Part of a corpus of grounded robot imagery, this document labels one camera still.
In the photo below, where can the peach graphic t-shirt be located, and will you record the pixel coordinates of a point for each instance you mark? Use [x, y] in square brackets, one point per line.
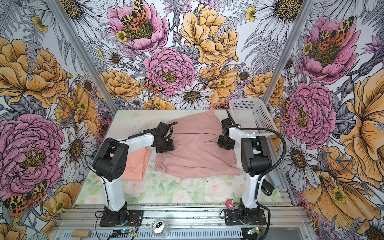
[136, 165]

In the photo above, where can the left aluminium corner post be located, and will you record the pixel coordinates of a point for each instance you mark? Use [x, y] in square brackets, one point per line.
[79, 47]

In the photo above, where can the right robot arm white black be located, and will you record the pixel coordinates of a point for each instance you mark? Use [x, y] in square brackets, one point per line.
[255, 160]

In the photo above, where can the right green circuit board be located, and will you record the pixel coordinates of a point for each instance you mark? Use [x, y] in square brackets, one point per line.
[253, 231]

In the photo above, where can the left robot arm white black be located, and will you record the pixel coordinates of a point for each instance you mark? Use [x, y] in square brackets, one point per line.
[110, 164]

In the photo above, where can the white slotted cable duct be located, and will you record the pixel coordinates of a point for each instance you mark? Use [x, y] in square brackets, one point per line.
[174, 234]

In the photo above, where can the small red white card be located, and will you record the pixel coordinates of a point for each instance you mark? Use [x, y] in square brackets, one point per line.
[230, 204]

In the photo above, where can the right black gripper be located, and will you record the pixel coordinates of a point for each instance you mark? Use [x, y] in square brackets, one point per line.
[231, 146]

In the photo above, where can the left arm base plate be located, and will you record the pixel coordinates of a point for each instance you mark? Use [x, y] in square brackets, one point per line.
[129, 218]

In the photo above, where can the aluminium corner post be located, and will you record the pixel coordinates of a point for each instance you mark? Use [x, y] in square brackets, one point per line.
[299, 24]
[79, 47]

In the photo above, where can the left green circuit board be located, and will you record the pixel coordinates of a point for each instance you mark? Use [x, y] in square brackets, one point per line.
[123, 231]

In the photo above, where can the dusty pink garment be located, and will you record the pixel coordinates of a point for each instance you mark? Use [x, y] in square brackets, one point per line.
[197, 153]

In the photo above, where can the light blue rectangular block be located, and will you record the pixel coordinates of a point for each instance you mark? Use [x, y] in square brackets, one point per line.
[273, 178]

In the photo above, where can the silver drink can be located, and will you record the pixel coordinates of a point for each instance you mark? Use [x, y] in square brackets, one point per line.
[160, 228]

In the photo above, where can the wooden block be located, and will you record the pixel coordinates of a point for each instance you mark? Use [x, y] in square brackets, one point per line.
[81, 234]

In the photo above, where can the black stapler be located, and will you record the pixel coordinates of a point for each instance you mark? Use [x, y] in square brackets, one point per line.
[267, 188]

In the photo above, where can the green circuit board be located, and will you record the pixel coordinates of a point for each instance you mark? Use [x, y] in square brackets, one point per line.
[253, 231]
[123, 231]

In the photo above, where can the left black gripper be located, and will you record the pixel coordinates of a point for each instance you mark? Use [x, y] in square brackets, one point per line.
[169, 148]

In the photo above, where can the aluminium frame rail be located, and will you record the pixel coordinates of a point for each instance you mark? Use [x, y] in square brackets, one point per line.
[184, 216]

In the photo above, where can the white plastic laundry basket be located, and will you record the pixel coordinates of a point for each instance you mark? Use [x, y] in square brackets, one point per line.
[251, 113]

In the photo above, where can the right aluminium corner post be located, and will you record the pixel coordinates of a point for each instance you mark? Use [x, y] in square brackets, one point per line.
[299, 24]

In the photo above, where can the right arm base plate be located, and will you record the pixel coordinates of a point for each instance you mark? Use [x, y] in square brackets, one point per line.
[237, 217]

